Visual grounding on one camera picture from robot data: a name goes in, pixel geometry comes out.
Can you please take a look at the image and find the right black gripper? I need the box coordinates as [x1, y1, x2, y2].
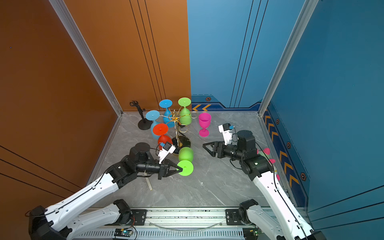
[203, 140, 246, 163]

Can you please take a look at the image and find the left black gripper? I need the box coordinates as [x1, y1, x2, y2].
[135, 157, 183, 181]

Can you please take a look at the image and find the green wine glass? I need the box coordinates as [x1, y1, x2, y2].
[178, 147, 194, 177]
[178, 97, 192, 125]

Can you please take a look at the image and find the magenta wine glass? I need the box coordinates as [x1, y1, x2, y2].
[199, 113, 212, 138]

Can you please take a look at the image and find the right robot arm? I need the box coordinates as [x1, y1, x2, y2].
[203, 130, 326, 240]

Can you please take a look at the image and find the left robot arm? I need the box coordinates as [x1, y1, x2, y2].
[29, 143, 183, 240]

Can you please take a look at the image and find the gold wine glass rack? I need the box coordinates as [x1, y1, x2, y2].
[160, 111, 191, 155]

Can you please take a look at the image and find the red wine glass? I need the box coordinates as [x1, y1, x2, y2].
[153, 124, 173, 150]

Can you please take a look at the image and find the front blue wine glass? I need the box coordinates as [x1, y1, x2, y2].
[146, 110, 160, 140]

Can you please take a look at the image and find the blue wine glass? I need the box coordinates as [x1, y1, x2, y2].
[159, 99, 175, 128]
[146, 110, 160, 140]

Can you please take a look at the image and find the rear blue wine glass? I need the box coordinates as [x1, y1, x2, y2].
[159, 99, 175, 128]

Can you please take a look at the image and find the wooden ruler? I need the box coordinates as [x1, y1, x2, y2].
[146, 177, 153, 191]

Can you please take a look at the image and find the black phone stand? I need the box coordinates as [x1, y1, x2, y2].
[130, 101, 153, 130]

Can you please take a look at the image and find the plush toy pink green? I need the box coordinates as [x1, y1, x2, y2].
[257, 148, 281, 181]

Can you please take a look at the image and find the left circuit board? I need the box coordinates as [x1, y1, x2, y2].
[114, 228, 135, 239]

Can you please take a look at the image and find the circuit board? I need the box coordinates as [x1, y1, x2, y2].
[114, 228, 135, 239]
[242, 228, 264, 240]

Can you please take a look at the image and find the right circuit board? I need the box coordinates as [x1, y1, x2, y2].
[242, 228, 264, 240]

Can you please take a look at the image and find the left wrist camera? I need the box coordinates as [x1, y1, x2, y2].
[158, 142, 176, 164]

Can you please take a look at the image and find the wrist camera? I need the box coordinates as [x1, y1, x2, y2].
[218, 123, 234, 146]
[158, 142, 176, 164]

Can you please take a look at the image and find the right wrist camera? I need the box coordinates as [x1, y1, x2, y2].
[218, 123, 234, 146]

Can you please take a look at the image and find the aluminium front rail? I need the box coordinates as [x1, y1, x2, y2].
[53, 206, 319, 240]

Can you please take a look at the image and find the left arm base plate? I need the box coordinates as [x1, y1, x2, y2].
[104, 208, 148, 226]

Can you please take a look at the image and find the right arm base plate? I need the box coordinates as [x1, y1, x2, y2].
[225, 208, 268, 226]

